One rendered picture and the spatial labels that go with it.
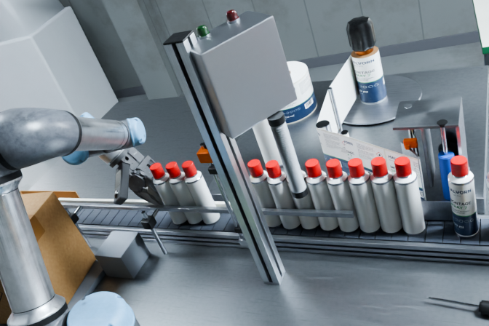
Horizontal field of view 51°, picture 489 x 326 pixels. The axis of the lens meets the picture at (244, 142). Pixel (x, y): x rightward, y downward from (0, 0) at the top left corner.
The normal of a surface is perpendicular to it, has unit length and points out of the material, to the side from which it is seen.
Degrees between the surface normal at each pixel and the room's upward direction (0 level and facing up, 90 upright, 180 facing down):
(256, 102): 90
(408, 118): 0
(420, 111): 0
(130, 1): 90
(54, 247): 90
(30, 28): 80
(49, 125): 68
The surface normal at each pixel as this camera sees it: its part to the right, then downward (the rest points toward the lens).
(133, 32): -0.27, 0.58
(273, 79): 0.52, 0.31
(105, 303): -0.15, -0.84
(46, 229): 0.92, -0.11
